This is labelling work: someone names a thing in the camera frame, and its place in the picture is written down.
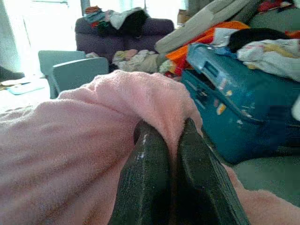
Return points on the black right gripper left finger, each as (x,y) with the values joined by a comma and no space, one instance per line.
(143,178)

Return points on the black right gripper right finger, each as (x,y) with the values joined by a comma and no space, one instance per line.
(206,185)

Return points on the pink fluffy pillow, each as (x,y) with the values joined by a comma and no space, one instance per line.
(70,145)

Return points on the purple sofa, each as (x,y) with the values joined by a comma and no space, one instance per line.
(122,37)

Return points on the black cloth on sofa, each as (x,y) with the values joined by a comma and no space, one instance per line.
(134,23)

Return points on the white cloth on sofa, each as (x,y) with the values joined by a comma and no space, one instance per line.
(119,17)

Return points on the blue plastic bin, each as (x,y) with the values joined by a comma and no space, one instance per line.
(239,100)

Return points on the pile of light clothes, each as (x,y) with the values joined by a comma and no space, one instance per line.
(138,59)

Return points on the grey-blue chair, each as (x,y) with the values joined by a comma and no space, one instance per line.
(70,68)

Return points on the orange blanket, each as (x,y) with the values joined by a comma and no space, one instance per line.
(197,44)

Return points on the white patterned cloth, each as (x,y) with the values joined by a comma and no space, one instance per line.
(269,56)

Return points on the light blue floor mat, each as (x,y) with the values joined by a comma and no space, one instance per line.
(24,88)

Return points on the black garment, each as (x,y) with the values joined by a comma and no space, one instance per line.
(253,37)

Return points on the beige cushion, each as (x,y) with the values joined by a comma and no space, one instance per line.
(199,25)

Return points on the cardboard box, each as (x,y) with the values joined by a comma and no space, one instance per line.
(181,16)

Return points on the red patterned cloth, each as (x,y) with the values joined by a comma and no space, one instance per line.
(274,5)

